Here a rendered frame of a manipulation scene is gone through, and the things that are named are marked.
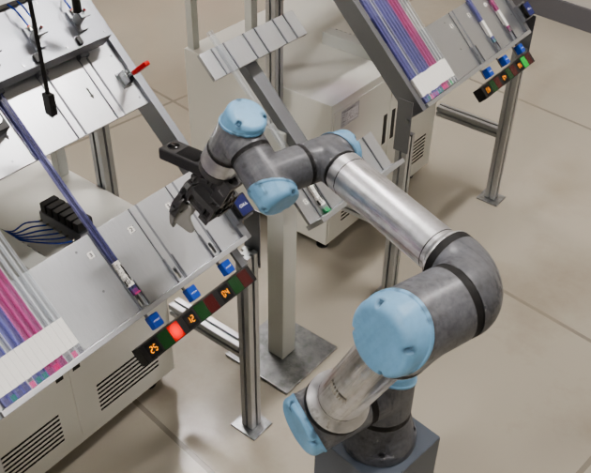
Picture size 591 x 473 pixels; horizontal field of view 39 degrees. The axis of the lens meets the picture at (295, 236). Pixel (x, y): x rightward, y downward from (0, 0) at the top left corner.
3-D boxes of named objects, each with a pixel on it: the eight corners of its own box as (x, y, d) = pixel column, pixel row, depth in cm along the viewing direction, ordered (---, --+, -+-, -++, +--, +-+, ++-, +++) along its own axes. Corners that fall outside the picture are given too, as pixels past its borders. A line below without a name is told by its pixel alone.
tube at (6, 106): (138, 293, 171) (140, 291, 170) (133, 296, 170) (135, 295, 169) (-6, 87, 167) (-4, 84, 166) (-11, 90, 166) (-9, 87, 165)
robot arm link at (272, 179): (324, 179, 138) (291, 128, 141) (267, 201, 133) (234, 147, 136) (310, 203, 144) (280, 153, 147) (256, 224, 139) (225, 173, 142)
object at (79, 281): (235, 240, 191) (242, 236, 189) (-7, 415, 150) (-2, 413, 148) (189, 173, 190) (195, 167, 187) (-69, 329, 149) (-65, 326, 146)
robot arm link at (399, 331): (365, 432, 157) (499, 319, 111) (301, 469, 150) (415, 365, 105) (333, 378, 161) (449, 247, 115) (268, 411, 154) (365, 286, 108)
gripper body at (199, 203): (203, 228, 156) (223, 193, 147) (173, 195, 157) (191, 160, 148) (230, 209, 161) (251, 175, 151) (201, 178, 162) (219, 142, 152)
